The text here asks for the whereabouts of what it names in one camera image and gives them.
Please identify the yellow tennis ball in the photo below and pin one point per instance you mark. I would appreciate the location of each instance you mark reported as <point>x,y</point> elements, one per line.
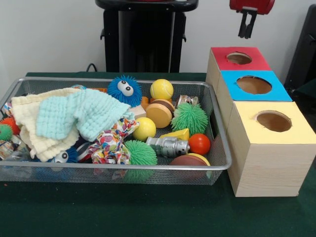
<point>161,89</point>

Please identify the toy hamburger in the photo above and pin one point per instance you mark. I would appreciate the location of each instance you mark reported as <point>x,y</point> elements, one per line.
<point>159,114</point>

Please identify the large blue fuzzy eyed ball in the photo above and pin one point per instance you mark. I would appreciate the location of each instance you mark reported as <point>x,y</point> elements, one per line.
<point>126,92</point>

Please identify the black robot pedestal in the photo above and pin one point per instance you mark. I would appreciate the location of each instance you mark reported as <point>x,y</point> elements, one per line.
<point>145,37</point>

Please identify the cream waffle cloth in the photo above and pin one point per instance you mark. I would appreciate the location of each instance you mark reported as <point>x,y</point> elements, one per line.
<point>24,108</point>

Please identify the red ball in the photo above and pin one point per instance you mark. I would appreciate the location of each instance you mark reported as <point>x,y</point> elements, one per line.
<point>199,144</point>

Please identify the light blue waffle cloth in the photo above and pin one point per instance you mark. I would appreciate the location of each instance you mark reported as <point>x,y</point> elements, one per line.
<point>86,116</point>

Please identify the silver toy robot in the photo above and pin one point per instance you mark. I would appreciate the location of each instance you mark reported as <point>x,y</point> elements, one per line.
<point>168,146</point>

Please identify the black panel stand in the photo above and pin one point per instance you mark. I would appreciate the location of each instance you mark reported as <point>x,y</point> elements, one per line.
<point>303,49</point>

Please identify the yellow smiley ball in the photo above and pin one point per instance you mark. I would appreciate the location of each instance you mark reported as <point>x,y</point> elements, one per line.
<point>144,129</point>

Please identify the green spiky puffer ball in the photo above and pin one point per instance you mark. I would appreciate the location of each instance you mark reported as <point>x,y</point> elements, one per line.
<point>142,153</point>
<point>190,117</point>

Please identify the wooden box with three holes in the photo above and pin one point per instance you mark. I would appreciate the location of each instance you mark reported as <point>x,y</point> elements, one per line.
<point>271,168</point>

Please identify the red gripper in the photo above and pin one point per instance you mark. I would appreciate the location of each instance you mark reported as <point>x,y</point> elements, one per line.
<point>264,5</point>

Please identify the dark green table cloth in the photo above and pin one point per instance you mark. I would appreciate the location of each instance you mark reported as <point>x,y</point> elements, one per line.
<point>148,212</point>

